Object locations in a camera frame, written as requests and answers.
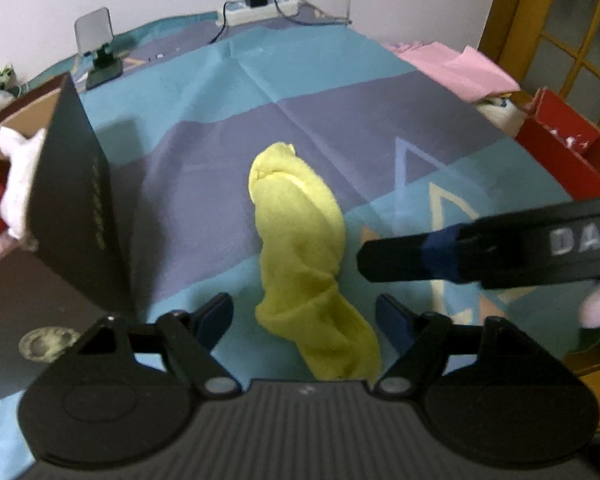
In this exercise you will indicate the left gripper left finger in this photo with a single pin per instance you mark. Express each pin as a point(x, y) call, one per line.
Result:
point(185, 335)

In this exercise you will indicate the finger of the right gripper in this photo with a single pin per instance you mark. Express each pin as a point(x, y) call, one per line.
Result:
point(421, 257)

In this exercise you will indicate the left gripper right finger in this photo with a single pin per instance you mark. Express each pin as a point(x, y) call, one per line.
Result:
point(404, 329)

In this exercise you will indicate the yellow green cloth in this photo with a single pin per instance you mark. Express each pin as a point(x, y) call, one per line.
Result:
point(303, 237)

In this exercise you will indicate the brown cardboard box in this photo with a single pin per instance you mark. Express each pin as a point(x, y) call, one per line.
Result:
point(69, 258)

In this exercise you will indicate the white plush toy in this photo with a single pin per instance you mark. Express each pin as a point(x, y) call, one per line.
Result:
point(23, 155)

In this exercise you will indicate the brown pink plush toy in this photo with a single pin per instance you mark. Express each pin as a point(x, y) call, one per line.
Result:
point(7, 242)

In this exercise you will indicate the white gloved hand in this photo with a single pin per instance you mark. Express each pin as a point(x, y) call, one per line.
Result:
point(597, 304)

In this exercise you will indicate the red gift box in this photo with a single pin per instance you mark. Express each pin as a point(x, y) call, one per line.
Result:
point(565, 143)

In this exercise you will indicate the blue grey patterned bedsheet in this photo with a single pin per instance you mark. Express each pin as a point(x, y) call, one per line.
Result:
point(86, 394)

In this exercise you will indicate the cream pillow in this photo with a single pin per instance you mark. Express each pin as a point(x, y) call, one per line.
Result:
point(501, 112)

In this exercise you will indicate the pink folded cloth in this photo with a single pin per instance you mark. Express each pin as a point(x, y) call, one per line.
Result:
point(469, 74)

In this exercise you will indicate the wooden lattice door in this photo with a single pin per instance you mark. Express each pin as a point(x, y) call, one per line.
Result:
point(548, 43)

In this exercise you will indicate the white power strip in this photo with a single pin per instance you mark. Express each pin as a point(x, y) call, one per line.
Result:
point(236, 13)

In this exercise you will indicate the green phone stand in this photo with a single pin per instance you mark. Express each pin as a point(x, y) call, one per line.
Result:
point(94, 37)

